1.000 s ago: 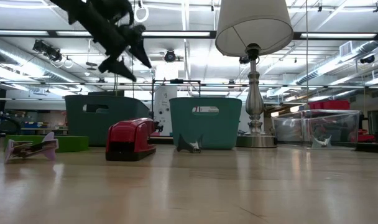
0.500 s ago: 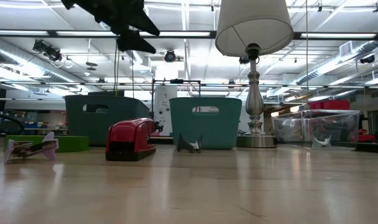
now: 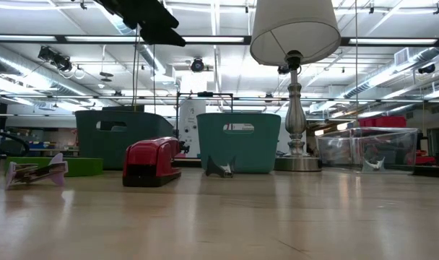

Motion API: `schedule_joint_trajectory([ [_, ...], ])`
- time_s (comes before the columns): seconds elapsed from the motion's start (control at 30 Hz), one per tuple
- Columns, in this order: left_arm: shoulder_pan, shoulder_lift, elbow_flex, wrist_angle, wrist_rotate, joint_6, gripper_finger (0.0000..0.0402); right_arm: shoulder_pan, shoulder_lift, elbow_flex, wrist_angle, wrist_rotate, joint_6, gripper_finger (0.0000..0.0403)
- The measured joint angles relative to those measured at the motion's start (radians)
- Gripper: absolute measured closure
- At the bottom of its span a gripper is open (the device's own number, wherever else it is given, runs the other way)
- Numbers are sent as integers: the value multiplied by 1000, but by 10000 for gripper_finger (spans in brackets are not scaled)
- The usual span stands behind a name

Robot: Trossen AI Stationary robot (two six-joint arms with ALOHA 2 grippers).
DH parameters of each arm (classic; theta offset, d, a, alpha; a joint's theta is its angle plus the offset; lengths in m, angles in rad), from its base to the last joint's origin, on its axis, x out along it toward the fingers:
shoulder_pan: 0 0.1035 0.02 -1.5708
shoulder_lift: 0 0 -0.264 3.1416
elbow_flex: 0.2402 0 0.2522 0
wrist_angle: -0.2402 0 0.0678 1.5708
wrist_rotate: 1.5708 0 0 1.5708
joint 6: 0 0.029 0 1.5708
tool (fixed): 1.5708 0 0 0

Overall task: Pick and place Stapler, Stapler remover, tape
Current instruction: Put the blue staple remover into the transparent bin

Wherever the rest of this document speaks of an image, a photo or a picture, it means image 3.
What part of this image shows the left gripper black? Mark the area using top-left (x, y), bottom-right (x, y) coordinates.
top-left (92, 0), bottom-right (187, 48)

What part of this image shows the red stapler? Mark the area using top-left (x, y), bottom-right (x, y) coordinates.
top-left (121, 136), bottom-right (183, 188)

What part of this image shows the black staple remover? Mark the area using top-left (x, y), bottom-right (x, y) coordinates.
top-left (204, 155), bottom-right (238, 179)

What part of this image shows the bright green tape roll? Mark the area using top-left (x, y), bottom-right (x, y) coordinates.
top-left (4, 155), bottom-right (105, 178)

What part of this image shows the purple staple remover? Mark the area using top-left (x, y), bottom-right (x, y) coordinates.
top-left (4, 152), bottom-right (69, 191)

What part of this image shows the light blue staple remover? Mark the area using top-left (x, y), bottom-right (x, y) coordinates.
top-left (361, 156), bottom-right (387, 173)

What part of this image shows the black overhead beam with lights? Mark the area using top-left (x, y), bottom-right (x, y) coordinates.
top-left (0, 34), bottom-right (439, 47)

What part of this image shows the black ceiling spotlight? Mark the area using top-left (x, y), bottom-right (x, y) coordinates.
top-left (38, 45), bottom-right (74, 72)

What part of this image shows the dark teal plastic bin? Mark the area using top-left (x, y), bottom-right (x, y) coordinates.
top-left (74, 109), bottom-right (176, 171)

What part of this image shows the silver table lamp white shade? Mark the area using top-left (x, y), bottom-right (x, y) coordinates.
top-left (249, 0), bottom-right (342, 173)

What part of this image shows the teal plastic bin with label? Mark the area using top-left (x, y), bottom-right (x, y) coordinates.
top-left (196, 112), bottom-right (282, 175)

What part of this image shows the clear plastic container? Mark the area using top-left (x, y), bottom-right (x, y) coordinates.
top-left (314, 126), bottom-right (420, 173)

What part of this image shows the red crate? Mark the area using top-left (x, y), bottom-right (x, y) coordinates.
top-left (358, 115), bottom-right (408, 129)

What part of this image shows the red box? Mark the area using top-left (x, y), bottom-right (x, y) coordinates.
top-left (407, 149), bottom-right (438, 166)

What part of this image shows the silver spiral air duct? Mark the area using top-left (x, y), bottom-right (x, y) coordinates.
top-left (136, 45), bottom-right (167, 75)

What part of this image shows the black ceiling camera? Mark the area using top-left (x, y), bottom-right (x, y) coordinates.
top-left (190, 57), bottom-right (206, 73)

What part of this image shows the yellow hanging cable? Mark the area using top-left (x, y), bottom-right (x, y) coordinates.
top-left (131, 25), bottom-right (140, 112)

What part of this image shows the black curved cable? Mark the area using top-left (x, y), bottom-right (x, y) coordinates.
top-left (0, 126), bottom-right (31, 158)

